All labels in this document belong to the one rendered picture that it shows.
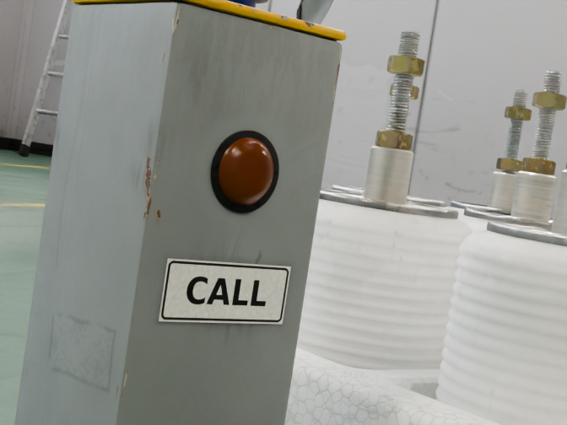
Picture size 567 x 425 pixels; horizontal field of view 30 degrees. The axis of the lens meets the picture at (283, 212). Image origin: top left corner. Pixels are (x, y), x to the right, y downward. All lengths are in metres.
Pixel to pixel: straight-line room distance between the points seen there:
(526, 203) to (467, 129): 6.41
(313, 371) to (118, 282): 0.15
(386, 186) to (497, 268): 0.12
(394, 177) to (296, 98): 0.18
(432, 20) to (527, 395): 6.78
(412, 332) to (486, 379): 0.08
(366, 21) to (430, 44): 0.48
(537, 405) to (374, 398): 0.06
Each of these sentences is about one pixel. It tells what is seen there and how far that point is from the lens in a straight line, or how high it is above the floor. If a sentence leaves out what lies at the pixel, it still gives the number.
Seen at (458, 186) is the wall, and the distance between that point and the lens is 7.02.
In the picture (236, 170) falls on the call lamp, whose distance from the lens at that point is 0.34.
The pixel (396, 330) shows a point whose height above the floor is 0.20.
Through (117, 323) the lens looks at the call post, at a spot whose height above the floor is 0.21.
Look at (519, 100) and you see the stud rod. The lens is 0.79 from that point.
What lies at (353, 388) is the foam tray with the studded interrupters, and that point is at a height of 0.18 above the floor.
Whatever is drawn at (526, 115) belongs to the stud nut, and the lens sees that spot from 0.79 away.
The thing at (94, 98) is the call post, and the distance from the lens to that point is 0.36.
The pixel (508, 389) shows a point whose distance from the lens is 0.43.
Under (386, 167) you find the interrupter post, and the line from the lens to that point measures 0.53.
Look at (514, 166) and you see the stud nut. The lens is 0.79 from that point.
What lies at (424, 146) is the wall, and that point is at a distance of 7.09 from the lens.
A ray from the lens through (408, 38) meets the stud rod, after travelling 0.54.
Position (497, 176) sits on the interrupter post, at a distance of 0.79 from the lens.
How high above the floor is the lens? 0.27
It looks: 3 degrees down
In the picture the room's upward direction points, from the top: 9 degrees clockwise
